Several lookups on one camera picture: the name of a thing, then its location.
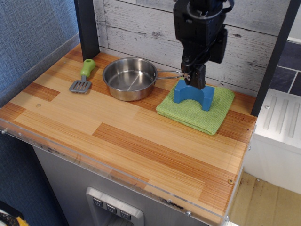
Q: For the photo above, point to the clear acrylic edge guard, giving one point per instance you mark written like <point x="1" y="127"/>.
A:
<point x="182" y="168"/>

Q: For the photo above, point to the blue arch-shaped wooden handle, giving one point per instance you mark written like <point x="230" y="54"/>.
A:
<point x="203" y="96"/>

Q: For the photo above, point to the yellow object at corner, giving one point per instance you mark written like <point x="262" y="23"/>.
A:
<point x="10" y="220"/>

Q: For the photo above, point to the white ribbed sink unit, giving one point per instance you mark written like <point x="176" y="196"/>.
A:
<point x="274" y="153"/>

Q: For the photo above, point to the green handled grey spatula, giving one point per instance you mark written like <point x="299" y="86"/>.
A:
<point x="82" y="85"/>

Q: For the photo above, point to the green folded cloth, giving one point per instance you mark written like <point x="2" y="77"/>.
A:
<point x="190" y="113"/>

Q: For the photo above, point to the dark left cabinet post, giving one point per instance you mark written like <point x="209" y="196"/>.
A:
<point x="85" y="15"/>

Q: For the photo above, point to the dark right cabinet post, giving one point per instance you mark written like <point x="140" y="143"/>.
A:
<point x="276" y="54"/>

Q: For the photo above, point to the silver dispenser panel with buttons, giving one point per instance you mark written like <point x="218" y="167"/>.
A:
<point x="109" y="211"/>

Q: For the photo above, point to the stainless steel pan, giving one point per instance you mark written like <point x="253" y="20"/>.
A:
<point x="130" y="79"/>

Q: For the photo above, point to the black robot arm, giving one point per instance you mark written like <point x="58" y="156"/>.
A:
<point x="199" y="27"/>

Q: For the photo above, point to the grey toy fridge cabinet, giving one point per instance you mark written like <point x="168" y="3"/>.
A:
<point x="70" y="174"/>

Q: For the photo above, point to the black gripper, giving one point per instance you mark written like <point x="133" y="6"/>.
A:
<point x="199" y="26"/>

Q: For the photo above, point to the dark cabinet post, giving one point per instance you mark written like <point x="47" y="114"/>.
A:
<point x="85" y="15"/>
<point x="276" y="54"/>

